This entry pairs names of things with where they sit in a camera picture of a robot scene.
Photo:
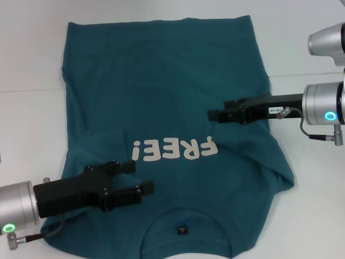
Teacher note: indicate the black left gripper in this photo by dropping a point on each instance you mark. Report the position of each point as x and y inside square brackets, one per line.
[67, 195]

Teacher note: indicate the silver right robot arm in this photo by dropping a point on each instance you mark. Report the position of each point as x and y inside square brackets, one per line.
[318, 102]

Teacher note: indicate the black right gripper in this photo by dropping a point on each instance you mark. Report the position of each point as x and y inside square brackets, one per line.
[291, 103]

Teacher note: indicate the teal FREE print t-shirt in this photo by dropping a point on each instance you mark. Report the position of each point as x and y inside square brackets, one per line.
[161, 81]

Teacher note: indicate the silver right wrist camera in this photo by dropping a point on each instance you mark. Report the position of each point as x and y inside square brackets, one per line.
[326, 40]

